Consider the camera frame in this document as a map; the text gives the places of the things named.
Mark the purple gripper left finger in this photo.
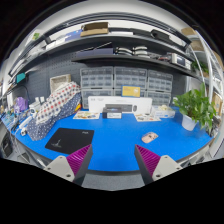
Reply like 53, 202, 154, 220
44, 144, 93, 186

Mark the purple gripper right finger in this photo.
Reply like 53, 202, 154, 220
134, 145, 182, 184

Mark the black mouse pad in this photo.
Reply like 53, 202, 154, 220
45, 128, 94, 154

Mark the patterned computer mouse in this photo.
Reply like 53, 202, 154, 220
141, 132, 158, 144

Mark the blue table mat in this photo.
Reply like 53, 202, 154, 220
16, 112, 212, 171

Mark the picture card right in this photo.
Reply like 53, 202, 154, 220
134, 114, 161, 122

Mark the picture card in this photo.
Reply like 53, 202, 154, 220
74, 111, 100, 120
134, 114, 161, 122

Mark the picture card left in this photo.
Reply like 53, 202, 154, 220
74, 111, 100, 120

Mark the white tissue box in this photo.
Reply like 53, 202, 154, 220
151, 105, 175, 118

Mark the small black box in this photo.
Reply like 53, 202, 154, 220
102, 108, 122, 119

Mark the long white keyboard box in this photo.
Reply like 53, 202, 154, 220
88, 96, 152, 113

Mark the patterned fabric bag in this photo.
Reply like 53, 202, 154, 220
26, 81, 81, 141

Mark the potted green plant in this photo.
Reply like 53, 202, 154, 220
173, 83, 216, 133

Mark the yellow card sign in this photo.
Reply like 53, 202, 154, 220
122, 86, 140, 97

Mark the purple bag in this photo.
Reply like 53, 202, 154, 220
14, 97, 28, 113

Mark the grey drawer organizer right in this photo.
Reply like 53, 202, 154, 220
146, 70, 173, 105

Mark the grey drawer organizer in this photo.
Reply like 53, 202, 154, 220
80, 66, 113, 109
114, 67, 147, 97
146, 70, 173, 105

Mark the woven white basket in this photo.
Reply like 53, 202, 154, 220
50, 74, 71, 92

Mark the grey drawer organizer left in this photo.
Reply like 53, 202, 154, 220
80, 66, 113, 109

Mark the grey drawer organizer middle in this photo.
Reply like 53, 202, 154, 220
114, 67, 147, 97

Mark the cardboard box on shelf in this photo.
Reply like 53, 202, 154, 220
80, 22, 109, 37

